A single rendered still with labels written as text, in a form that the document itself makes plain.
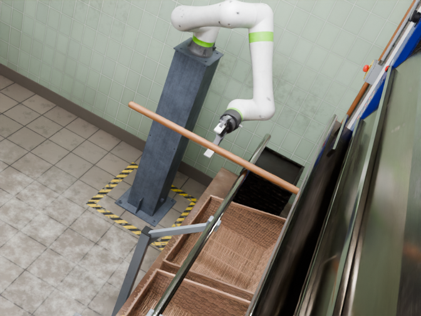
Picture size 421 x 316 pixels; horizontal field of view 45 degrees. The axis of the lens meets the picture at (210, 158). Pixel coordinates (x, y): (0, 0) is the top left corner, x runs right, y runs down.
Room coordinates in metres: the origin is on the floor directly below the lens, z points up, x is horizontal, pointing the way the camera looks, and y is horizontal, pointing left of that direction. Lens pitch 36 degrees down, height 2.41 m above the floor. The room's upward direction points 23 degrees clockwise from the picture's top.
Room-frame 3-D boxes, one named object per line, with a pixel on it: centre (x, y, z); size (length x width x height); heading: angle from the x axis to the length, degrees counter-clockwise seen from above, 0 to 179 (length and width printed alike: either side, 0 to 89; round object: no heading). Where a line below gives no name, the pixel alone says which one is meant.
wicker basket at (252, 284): (1.73, -0.26, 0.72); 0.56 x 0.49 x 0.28; 171
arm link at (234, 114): (2.03, -0.02, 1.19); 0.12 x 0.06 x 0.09; 82
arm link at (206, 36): (2.56, 0.30, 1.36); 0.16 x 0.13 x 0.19; 134
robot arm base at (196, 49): (2.63, 0.28, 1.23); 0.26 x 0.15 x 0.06; 169
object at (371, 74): (2.61, -0.62, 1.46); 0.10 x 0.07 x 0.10; 171
